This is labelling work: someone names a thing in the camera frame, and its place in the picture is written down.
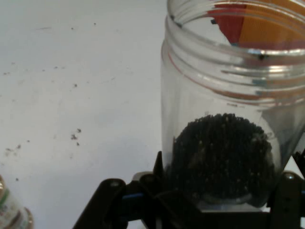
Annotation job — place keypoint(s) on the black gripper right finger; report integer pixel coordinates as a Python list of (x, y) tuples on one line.
[(289, 202)]

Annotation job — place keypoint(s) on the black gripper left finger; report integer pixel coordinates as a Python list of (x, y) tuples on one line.
[(114, 205)]

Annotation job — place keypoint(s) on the clear jar with black seeds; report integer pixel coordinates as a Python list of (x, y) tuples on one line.
[(221, 155)]

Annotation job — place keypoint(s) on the spice bottle with green cap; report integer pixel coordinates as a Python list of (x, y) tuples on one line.
[(12, 210)]

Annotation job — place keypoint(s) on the orange foam tile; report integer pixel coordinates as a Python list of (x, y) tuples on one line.
[(271, 26)]

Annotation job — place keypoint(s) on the red foam block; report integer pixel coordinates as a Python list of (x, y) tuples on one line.
[(228, 26)]

